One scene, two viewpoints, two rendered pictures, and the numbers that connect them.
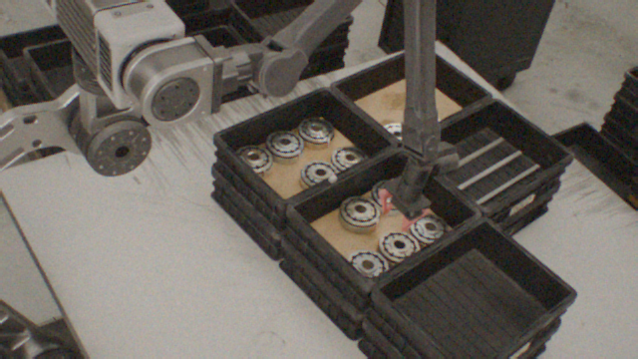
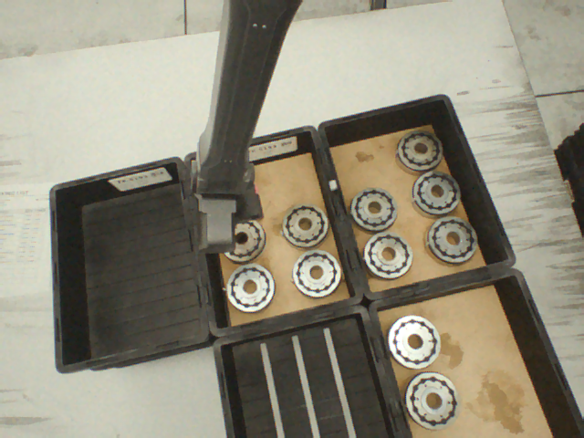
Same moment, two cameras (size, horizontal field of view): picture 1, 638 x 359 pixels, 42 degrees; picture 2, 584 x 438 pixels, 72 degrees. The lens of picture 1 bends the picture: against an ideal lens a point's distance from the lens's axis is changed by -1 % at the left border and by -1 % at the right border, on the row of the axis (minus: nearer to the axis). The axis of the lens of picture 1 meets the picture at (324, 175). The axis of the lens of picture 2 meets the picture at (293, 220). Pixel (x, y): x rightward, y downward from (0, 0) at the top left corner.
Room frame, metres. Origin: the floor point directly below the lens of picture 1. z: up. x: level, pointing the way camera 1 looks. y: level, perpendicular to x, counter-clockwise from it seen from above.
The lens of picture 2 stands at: (1.66, -0.30, 1.71)
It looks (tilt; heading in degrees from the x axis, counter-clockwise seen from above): 72 degrees down; 137
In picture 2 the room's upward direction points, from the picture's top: 12 degrees counter-clockwise
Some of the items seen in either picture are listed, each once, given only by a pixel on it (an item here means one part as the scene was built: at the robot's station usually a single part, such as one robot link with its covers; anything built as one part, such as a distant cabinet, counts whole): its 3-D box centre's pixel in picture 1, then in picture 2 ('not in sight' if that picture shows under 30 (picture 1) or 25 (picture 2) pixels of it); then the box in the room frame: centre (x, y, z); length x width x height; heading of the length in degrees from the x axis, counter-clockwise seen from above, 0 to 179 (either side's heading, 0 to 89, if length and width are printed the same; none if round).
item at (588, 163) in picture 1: (586, 183); not in sight; (2.46, -1.01, 0.26); 0.40 x 0.30 x 0.23; 42
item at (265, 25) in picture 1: (286, 57); not in sight; (2.74, 0.25, 0.37); 0.40 x 0.30 x 0.45; 132
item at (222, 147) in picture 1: (306, 143); (409, 191); (1.62, 0.06, 0.92); 0.40 x 0.30 x 0.02; 139
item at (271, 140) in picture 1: (285, 144); (436, 192); (1.67, 0.12, 0.86); 0.10 x 0.10 x 0.01
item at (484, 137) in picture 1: (484, 167); (314, 429); (1.73, -0.43, 0.87); 0.40 x 0.30 x 0.11; 139
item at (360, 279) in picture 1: (385, 213); (267, 224); (1.43, -0.16, 0.92); 0.40 x 0.30 x 0.02; 139
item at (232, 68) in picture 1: (222, 70); not in sight; (1.17, 0.21, 1.45); 0.09 x 0.08 x 0.12; 42
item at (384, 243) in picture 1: (399, 246); (242, 239); (1.38, -0.21, 0.86); 0.10 x 0.10 x 0.01
